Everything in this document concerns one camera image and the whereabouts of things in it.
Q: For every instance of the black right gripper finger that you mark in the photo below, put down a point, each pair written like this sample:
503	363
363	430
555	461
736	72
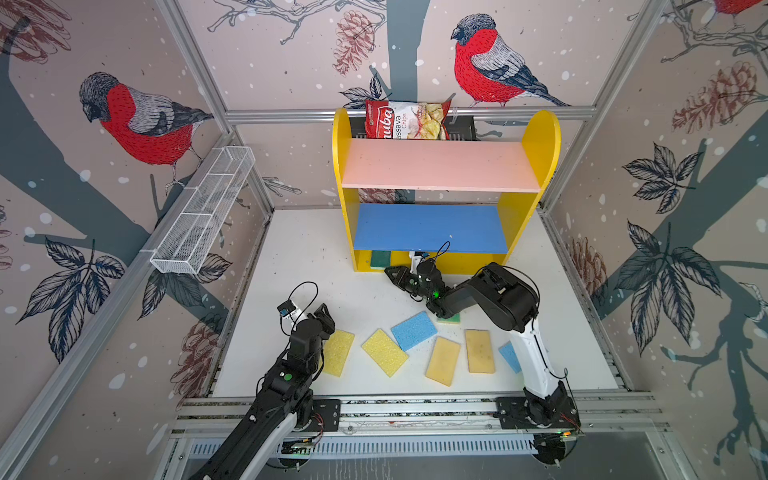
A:
417	261
401	277

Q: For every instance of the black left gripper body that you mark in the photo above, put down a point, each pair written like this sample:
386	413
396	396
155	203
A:
322	335

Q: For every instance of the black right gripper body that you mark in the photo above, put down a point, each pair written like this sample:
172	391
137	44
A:
424	295

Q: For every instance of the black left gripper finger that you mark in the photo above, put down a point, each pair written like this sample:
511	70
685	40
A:
292	319
322	314

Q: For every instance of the dark green sponge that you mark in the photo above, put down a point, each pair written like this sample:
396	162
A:
380	260

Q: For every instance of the light green sponge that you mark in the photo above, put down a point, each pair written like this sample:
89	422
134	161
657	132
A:
452	320

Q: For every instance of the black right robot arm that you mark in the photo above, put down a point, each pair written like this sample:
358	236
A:
512	305

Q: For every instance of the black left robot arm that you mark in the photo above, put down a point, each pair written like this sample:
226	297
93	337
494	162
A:
283	402

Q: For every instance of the yellow shelf unit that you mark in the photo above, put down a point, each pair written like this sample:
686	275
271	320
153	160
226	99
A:
465	236

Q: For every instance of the yellow sponge far left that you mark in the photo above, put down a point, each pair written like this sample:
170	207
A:
336	351

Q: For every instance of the blue sponge centre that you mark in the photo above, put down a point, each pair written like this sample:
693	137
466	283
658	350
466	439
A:
414	331

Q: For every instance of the blue sponge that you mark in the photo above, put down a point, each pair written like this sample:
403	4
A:
414	331
509	355

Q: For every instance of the orange yellow sponge tilted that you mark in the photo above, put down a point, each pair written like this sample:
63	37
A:
443	361

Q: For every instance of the tan sponge upright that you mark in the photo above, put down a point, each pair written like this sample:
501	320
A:
480	356

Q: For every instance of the blue sponge right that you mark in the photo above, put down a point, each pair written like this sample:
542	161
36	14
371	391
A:
509	355

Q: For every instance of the red cassava chips bag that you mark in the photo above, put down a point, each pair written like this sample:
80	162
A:
406	120

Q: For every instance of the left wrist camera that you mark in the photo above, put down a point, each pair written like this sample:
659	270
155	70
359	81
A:
286	308

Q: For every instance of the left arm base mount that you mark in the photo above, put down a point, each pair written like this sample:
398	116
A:
318	415

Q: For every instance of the black wire basket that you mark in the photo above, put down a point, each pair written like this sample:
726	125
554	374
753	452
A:
463	129

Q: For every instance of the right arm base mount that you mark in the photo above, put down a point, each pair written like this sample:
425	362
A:
520	413

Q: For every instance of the aluminium rail frame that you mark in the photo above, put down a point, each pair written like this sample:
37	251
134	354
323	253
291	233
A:
599	411

